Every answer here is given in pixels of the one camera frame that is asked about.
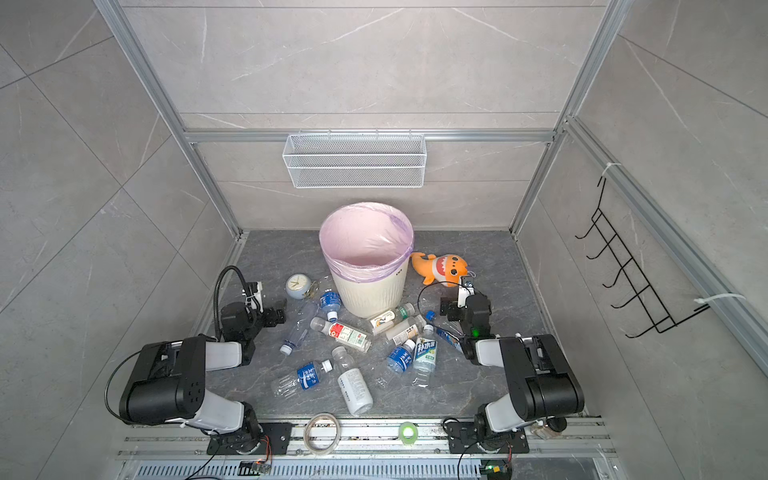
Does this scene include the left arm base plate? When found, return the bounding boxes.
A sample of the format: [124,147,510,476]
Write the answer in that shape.
[206,422,293,456]

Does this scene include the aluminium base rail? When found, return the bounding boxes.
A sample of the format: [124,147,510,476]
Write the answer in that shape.
[108,417,626,479]

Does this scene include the tall white blue label bottle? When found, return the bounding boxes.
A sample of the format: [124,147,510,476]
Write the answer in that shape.
[412,325,437,388]

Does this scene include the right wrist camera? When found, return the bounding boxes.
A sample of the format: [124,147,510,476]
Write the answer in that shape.
[457,278,475,308]

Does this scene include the small blue label bottle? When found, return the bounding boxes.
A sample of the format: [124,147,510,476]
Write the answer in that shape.
[376,339,416,388]

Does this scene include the cream ribbed trash bin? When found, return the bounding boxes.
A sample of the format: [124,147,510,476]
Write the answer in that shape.
[331,260,409,318]

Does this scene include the crane label green cap bottle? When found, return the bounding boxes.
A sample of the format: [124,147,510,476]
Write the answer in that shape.
[368,302,416,336]

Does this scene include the red green label bottle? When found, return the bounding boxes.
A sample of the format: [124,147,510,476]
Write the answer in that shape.
[310,317,371,352]

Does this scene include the clear bottle yellow label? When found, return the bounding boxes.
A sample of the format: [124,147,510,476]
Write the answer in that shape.
[385,315,427,346]

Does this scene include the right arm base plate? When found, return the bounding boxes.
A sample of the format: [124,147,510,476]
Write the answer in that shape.
[441,418,530,455]

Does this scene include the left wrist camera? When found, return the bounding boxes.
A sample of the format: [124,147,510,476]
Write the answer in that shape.
[243,282,264,314]

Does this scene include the blue label bottle front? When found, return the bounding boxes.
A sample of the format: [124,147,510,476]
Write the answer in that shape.
[272,359,334,399]

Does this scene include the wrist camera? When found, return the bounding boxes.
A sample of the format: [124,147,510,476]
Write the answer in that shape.
[243,282,264,314]
[457,278,475,308]

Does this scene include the light blue alarm clock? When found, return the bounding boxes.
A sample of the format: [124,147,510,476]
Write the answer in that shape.
[285,273,317,300]

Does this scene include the white label large bottle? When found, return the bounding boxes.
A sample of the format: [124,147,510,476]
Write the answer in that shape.
[332,346,373,417]

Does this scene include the pink bin liner bag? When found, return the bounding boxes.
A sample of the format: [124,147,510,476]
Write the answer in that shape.
[319,202,414,283]

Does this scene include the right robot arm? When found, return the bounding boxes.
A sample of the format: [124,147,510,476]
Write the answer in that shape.
[439,293,585,448]

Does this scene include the white wire mesh basket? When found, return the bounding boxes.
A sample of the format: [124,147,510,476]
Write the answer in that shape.
[282,133,428,189]

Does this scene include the clear tape roll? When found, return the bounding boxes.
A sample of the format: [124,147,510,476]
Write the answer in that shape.
[302,413,341,456]

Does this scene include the green tape roll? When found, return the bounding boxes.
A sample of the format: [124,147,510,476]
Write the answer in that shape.
[398,422,419,445]

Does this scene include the black wall hook rack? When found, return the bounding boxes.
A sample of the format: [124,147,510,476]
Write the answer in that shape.
[575,177,711,339]

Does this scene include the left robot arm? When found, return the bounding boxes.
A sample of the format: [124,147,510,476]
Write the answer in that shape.
[103,265,287,455]

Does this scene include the orange shark plush toy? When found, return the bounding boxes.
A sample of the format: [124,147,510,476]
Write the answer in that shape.
[410,252,471,286]

